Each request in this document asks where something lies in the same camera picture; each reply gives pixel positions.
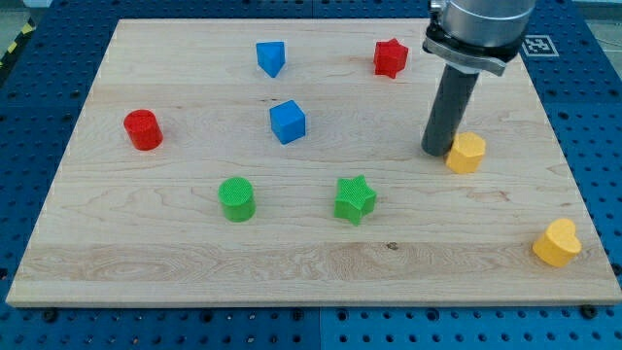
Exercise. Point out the red star block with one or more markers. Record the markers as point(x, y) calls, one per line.
point(389, 58)

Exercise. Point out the blue triangular prism block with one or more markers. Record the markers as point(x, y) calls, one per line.
point(271, 57)

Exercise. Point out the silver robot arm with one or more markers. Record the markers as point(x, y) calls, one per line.
point(477, 35)

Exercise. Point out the red cylinder block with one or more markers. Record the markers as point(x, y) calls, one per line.
point(143, 129)

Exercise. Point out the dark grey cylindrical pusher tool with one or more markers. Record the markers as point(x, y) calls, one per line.
point(448, 108)

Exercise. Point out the yellow heart block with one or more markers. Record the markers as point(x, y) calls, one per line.
point(558, 244)

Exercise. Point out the green cylinder block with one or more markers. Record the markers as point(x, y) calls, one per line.
point(236, 195)

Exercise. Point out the wooden board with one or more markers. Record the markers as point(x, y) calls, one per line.
point(127, 228)

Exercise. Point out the blue cube block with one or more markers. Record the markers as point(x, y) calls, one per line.
point(287, 122)

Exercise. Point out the green star block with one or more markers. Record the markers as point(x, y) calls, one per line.
point(354, 199)

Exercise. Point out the white fiducial marker tag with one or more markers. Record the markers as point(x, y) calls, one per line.
point(538, 45)

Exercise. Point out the yellow pentagon block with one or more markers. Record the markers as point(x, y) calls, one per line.
point(466, 153)

